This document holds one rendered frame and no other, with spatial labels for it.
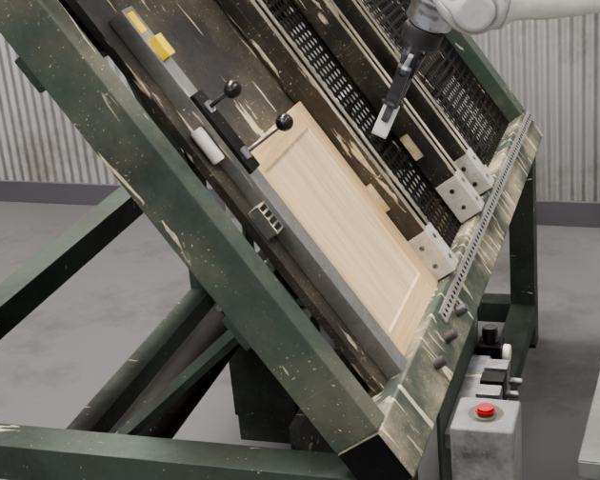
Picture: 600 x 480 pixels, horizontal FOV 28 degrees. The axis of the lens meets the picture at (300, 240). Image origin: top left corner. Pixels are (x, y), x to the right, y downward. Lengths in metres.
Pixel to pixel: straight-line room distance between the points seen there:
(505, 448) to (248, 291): 0.57
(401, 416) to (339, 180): 0.67
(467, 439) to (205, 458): 0.57
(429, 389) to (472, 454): 0.31
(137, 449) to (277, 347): 0.46
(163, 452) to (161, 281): 2.89
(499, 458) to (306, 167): 0.84
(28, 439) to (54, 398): 1.85
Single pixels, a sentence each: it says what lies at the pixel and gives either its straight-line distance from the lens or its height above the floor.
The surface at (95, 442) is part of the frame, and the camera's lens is 2.67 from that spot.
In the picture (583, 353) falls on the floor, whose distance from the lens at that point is 4.56.
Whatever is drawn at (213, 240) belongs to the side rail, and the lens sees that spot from 2.26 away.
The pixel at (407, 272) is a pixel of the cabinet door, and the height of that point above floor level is 0.96.
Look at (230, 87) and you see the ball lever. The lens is 2.38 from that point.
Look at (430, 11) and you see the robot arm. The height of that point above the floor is 1.68.
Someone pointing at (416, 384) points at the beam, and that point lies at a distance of 2.56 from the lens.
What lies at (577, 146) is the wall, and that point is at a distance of 5.59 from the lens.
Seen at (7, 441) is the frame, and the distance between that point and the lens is 2.75.
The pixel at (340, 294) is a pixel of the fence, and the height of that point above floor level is 1.08.
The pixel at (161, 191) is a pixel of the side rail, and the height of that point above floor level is 1.39.
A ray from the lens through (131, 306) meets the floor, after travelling 5.23.
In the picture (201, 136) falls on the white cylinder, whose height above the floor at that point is 1.43.
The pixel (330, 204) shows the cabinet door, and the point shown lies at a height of 1.18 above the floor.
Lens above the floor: 2.12
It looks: 22 degrees down
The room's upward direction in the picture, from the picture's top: 5 degrees counter-clockwise
